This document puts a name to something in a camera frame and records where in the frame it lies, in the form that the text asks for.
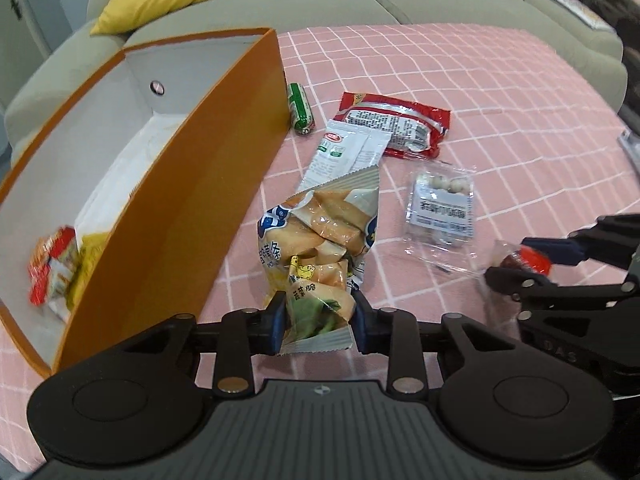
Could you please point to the red stick snack packet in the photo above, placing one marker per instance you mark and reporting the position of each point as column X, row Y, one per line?
column 52, row 265

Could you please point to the green sausage stick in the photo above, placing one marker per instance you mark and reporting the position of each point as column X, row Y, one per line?
column 300, row 107

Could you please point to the small clear snack packet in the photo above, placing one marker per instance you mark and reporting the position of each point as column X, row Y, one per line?
column 530, row 259

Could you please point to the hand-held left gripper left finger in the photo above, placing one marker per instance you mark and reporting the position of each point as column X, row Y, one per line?
column 276, row 325

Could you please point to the magazine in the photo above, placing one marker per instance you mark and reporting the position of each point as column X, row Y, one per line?
column 575, row 7

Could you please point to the white grey snack packet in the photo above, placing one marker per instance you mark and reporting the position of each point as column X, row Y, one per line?
column 340, row 155

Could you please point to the white door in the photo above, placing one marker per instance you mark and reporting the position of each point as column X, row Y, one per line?
column 22, row 40

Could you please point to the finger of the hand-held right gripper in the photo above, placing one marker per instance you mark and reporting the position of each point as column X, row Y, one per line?
column 555, row 251
column 505, row 280

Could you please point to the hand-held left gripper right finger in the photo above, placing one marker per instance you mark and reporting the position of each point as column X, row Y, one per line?
column 361, row 325

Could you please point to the pink checked tablecloth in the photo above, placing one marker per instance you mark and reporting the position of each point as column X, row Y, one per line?
column 500, row 110

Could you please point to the clear packet of white balls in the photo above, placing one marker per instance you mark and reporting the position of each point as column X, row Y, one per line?
column 442, row 205

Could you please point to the beige sofa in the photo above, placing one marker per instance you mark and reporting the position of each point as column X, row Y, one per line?
column 300, row 5

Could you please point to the clear yellow chips bag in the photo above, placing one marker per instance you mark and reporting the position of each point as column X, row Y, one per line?
column 320, row 240

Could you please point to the yellow white snack packet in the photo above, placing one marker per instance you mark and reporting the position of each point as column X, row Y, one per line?
column 90, row 265

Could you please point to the orange cardboard box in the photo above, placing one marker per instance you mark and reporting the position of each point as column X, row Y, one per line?
column 200, row 200

